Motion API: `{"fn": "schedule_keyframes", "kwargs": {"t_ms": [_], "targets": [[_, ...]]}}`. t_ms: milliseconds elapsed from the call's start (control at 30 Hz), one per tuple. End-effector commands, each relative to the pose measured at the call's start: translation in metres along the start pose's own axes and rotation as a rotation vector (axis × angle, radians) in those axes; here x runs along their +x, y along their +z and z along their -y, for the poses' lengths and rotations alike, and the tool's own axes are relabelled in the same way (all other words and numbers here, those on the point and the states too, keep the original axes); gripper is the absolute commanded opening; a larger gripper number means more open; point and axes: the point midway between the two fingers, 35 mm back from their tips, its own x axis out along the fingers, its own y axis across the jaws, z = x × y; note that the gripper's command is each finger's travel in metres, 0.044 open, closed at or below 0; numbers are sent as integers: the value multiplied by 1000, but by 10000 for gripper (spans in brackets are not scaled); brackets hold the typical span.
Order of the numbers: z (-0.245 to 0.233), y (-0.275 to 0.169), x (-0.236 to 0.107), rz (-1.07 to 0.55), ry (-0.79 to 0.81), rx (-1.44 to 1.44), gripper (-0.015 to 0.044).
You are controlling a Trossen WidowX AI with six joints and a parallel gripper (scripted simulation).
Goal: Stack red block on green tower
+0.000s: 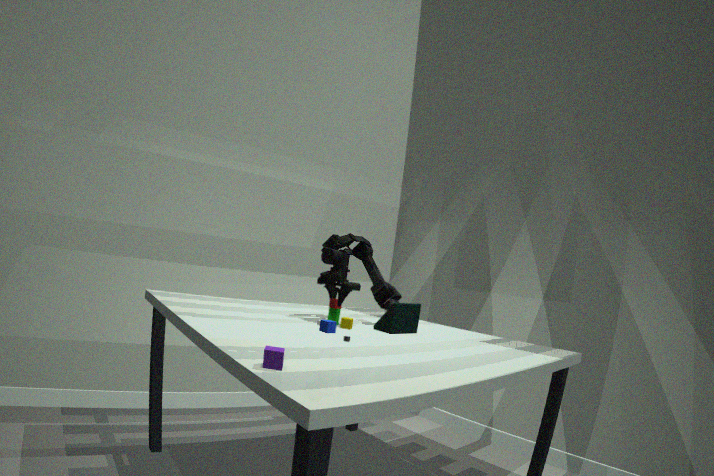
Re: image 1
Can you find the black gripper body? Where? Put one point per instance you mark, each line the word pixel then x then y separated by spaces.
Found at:
pixel 345 284

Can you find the blue block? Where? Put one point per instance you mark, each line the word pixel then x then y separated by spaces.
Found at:
pixel 328 326

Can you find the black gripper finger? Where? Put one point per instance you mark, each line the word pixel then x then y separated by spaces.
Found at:
pixel 341 296
pixel 332 292

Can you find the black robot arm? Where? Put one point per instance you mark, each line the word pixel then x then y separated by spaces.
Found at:
pixel 381 290

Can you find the purple block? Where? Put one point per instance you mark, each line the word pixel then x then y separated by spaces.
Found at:
pixel 273 358

